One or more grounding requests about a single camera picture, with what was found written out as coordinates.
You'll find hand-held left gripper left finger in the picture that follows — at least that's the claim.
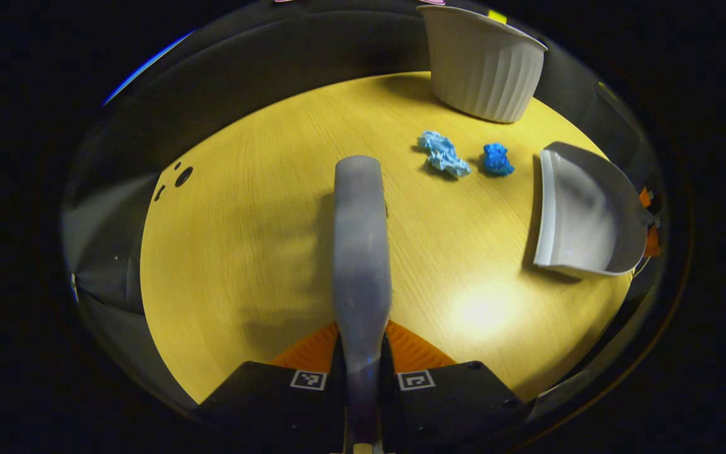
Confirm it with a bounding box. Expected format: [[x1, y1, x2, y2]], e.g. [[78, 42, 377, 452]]
[[196, 322, 346, 454]]

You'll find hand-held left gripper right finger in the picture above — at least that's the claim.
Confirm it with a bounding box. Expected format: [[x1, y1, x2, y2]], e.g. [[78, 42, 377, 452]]
[[380, 320, 531, 452]]

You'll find grey dustpan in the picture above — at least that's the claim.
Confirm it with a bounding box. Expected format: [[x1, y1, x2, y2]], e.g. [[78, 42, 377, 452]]
[[533, 141, 657, 278]]

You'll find dark blue paper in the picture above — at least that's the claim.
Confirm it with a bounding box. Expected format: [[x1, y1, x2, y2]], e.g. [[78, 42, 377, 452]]
[[482, 143, 516, 177]]

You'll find small grey broom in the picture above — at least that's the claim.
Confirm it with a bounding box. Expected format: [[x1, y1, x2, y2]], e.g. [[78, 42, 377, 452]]
[[332, 155, 395, 454]]

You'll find white ribbed garbage bin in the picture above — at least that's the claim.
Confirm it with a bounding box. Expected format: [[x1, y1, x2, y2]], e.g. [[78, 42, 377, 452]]
[[417, 5, 548, 124]]

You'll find light blue paper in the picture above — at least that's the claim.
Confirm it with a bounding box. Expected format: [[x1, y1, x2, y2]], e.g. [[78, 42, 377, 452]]
[[417, 131, 472, 179]]

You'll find wooden desktop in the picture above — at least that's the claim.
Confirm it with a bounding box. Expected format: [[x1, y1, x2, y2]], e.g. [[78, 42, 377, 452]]
[[141, 71, 635, 404]]

